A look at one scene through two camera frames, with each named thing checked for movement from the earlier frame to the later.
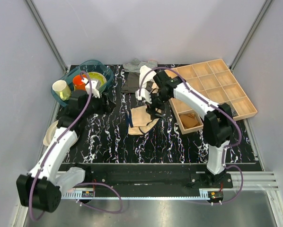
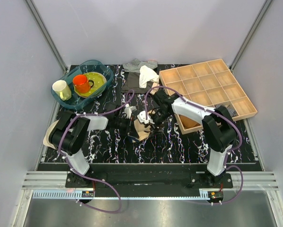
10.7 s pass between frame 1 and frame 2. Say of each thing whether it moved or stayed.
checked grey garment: stayed
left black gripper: moved
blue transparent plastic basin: stayed
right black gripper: moved
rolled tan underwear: stayed
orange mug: stayed
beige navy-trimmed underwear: moved
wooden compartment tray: stayed
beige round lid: stayed
